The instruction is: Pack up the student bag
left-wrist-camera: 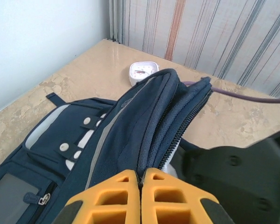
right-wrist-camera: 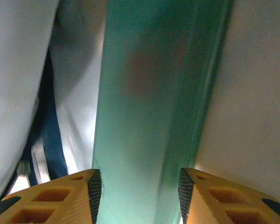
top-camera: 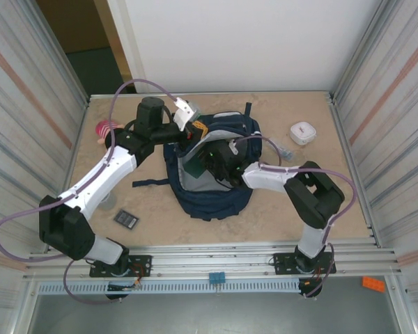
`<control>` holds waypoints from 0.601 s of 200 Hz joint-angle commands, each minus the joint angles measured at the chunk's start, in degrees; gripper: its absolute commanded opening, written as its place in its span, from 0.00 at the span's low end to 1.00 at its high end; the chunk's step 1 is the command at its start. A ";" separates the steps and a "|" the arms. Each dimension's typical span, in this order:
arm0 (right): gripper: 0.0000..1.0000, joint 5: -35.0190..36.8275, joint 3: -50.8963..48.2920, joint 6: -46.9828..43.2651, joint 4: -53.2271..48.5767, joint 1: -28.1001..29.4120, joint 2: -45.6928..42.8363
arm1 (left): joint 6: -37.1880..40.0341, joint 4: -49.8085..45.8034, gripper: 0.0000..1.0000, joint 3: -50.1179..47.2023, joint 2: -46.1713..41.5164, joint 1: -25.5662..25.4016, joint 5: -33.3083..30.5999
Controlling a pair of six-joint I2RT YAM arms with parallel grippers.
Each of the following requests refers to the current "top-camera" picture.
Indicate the navy blue backpack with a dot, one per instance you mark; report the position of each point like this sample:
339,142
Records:
212,205

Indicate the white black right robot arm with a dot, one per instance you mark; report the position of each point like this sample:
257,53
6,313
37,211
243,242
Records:
264,177

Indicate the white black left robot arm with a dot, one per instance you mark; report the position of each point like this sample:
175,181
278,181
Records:
101,174

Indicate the plush doll with pink hat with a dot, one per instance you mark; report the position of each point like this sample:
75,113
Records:
104,128

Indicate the white round case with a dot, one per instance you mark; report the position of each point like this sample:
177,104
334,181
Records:
303,132

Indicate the brown wooden door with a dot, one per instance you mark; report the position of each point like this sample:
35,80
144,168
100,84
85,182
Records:
73,24

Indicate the orange toy brick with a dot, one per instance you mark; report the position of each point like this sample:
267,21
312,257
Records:
373,283

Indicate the aluminium table edge frame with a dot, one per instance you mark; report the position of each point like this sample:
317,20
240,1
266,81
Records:
209,94

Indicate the white door frame post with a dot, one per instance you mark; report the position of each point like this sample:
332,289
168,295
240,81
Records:
125,35

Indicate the aluminium front rail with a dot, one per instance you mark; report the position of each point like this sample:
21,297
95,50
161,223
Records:
230,259

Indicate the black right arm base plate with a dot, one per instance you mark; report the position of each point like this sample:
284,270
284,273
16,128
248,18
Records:
282,261

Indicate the blue rail clip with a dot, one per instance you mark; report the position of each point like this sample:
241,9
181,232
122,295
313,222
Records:
217,277

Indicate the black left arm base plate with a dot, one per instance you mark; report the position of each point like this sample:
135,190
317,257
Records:
143,261

